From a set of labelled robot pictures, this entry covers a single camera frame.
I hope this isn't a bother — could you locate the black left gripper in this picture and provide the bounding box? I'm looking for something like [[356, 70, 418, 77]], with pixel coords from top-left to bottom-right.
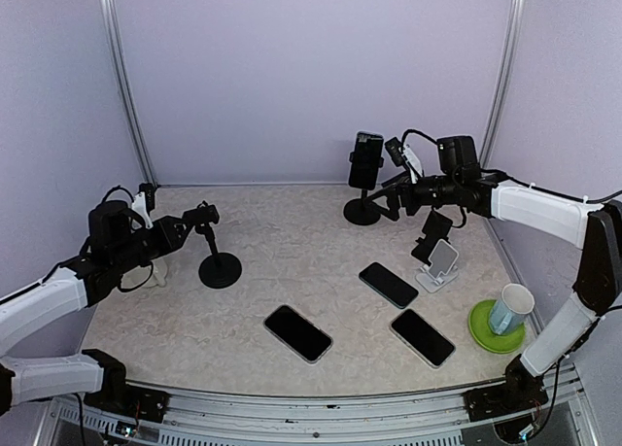
[[112, 215, 192, 274]]

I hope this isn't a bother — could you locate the black round-base phone stand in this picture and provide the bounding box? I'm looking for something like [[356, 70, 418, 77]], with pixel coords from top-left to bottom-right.
[[342, 152, 386, 226]]

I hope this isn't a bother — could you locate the blue-edged black phone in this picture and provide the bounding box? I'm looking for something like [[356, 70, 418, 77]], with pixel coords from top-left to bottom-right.
[[348, 131, 384, 190]]

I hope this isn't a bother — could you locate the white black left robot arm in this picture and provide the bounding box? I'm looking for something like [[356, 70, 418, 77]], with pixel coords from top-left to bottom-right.
[[1, 200, 219, 412]]

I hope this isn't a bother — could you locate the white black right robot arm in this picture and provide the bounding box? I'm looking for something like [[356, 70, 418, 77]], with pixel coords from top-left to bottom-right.
[[363, 135, 621, 411]]

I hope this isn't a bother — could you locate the black folding phone stand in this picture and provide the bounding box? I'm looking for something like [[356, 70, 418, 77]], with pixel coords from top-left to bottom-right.
[[411, 210, 453, 265]]

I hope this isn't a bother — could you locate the teal-edged black phone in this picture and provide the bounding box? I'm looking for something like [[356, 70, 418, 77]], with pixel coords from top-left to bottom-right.
[[359, 262, 419, 309]]

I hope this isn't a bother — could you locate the silver folding phone stand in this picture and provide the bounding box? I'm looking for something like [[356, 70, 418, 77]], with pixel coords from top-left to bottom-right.
[[415, 239, 460, 293]]

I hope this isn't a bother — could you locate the white-edged black phone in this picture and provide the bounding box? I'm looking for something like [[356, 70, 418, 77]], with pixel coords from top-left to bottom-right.
[[390, 309, 456, 368]]

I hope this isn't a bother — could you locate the clear-case black phone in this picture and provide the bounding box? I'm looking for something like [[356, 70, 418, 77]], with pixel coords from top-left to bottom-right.
[[263, 305, 333, 363]]

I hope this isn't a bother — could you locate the white mug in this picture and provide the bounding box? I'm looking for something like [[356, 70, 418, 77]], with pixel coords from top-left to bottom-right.
[[134, 264, 168, 288]]

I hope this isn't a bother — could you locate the green plate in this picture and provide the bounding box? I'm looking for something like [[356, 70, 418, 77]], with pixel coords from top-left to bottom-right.
[[467, 299, 526, 355]]

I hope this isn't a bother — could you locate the light blue cup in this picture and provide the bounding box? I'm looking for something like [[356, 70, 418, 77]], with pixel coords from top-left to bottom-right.
[[488, 284, 536, 335]]

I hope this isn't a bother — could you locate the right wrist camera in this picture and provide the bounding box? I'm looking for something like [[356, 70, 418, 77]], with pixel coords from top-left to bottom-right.
[[385, 137, 424, 184]]

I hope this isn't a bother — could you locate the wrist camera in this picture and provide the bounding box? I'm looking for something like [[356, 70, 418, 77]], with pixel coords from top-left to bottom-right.
[[385, 137, 424, 184], [131, 183, 156, 229]]

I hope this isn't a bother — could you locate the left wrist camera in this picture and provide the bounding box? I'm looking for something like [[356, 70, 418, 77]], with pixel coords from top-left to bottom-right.
[[131, 183, 156, 229]]

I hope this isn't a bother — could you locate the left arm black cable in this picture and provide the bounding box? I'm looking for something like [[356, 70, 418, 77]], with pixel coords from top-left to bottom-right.
[[0, 186, 152, 301]]

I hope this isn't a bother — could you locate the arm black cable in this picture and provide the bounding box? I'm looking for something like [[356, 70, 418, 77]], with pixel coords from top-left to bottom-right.
[[0, 186, 152, 301], [400, 128, 622, 207]]

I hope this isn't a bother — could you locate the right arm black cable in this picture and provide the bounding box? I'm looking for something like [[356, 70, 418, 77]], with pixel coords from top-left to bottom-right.
[[400, 128, 622, 207]]

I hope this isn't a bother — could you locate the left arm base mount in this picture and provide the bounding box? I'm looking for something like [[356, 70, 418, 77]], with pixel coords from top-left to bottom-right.
[[84, 385, 170, 424]]

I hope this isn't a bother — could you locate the aluminium front rail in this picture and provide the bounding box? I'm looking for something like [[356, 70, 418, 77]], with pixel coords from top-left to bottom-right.
[[33, 364, 603, 445]]

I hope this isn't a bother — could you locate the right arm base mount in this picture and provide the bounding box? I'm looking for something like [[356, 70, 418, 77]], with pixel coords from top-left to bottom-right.
[[463, 383, 549, 422]]

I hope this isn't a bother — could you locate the right aluminium frame post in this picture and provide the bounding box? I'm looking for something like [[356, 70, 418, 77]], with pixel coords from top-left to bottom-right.
[[480, 0, 526, 166]]

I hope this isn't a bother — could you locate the aluminium frame post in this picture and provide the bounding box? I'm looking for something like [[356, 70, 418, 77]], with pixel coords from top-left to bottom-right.
[[480, 0, 526, 166], [99, 0, 158, 187]]

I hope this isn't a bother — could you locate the left aluminium frame post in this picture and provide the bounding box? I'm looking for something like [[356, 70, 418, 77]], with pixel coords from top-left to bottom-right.
[[99, 0, 158, 187]]

